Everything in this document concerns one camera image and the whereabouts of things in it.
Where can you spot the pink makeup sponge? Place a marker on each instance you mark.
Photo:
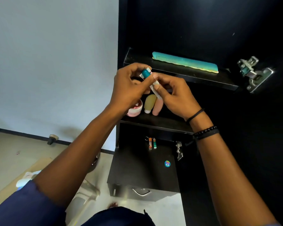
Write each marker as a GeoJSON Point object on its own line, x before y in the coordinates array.
{"type": "Point", "coordinates": [157, 107]}

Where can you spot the silver cabinet hinge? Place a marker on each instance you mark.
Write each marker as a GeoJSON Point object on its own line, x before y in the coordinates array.
{"type": "Point", "coordinates": [178, 150]}

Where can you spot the beige plastic stool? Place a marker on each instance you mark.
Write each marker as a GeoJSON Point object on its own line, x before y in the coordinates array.
{"type": "Point", "coordinates": [9, 188]}

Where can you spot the navy blue shirt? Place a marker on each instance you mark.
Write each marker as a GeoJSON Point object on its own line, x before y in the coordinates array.
{"type": "Point", "coordinates": [26, 209]}

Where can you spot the red cream jar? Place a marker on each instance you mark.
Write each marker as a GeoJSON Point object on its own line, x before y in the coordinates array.
{"type": "Point", "coordinates": [135, 110]}

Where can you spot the teal comb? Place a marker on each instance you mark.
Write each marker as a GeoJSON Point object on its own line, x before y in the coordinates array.
{"type": "Point", "coordinates": [186, 61]}

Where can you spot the blue wipes packet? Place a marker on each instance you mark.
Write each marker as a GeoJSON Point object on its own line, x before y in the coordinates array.
{"type": "Point", "coordinates": [28, 175]}

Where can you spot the dark grey wristband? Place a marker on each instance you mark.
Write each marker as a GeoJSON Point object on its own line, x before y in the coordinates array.
{"type": "Point", "coordinates": [208, 134]}

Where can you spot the round metal door knob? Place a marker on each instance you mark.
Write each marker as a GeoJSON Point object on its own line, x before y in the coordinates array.
{"type": "Point", "coordinates": [52, 139]}

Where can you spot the white cabinet door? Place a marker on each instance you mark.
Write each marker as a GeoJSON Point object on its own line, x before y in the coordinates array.
{"type": "Point", "coordinates": [49, 68]}

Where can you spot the small green bottle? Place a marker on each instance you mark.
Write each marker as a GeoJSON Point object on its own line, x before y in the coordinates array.
{"type": "Point", "coordinates": [154, 144]}

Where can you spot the yellow makeup sponge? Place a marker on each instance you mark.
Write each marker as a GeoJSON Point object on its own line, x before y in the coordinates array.
{"type": "Point", "coordinates": [150, 102]}

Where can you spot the person's right forearm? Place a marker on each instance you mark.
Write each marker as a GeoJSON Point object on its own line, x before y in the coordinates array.
{"type": "Point", "coordinates": [226, 181]}

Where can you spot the yellow patterned comb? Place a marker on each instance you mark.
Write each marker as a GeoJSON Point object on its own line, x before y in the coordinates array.
{"type": "Point", "coordinates": [202, 70]}

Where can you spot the small round blue tin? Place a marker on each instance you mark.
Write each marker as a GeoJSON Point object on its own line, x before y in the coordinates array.
{"type": "Point", "coordinates": [167, 163]}

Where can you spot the white tube with teal cap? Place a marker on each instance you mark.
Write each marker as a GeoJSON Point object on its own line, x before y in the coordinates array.
{"type": "Point", "coordinates": [145, 73]}

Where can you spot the black waste bin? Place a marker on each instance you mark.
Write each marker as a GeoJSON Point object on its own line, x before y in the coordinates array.
{"type": "Point", "coordinates": [95, 161]}

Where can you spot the person's right hand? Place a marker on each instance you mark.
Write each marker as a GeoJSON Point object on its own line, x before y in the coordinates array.
{"type": "Point", "coordinates": [179, 98]}

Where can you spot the person's left hand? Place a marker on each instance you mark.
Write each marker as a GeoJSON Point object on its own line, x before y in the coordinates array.
{"type": "Point", "coordinates": [127, 91]}

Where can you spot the orange lip balm stick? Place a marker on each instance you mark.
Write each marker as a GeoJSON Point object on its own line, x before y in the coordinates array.
{"type": "Point", "coordinates": [150, 144]}

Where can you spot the person's left forearm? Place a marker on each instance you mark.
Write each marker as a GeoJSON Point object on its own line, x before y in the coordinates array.
{"type": "Point", "coordinates": [77, 155]}

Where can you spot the person's right foot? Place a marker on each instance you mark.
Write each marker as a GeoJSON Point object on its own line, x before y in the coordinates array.
{"type": "Point", "coordinates": [113, 205]}

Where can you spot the silver metal bracket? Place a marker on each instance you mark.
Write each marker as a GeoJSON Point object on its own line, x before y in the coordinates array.
{"type": "Point", "coordinates": [257, 75]}

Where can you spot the black cabinet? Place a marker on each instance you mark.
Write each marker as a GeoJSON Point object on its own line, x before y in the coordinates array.
{"type": "Point", "coordinates": [179, 25]}

